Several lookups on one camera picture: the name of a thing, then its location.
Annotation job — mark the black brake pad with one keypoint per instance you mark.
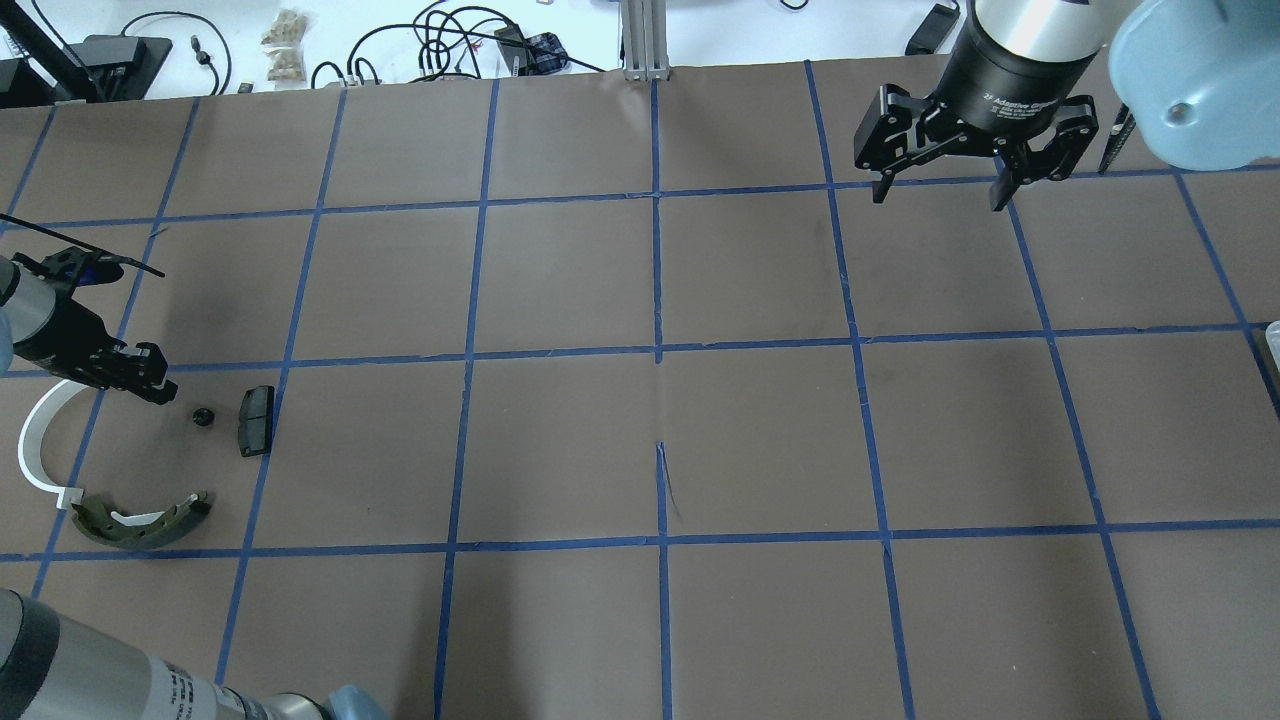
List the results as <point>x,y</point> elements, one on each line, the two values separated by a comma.
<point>255,425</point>

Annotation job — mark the white curved plastic part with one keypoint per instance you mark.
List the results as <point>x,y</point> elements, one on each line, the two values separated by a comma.
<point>31,440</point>

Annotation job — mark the olive brake shoe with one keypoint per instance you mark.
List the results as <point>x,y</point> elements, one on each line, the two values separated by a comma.
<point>96,520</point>

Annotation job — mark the aluminium frame post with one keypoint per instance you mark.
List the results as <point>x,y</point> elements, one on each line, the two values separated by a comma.
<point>644,40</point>

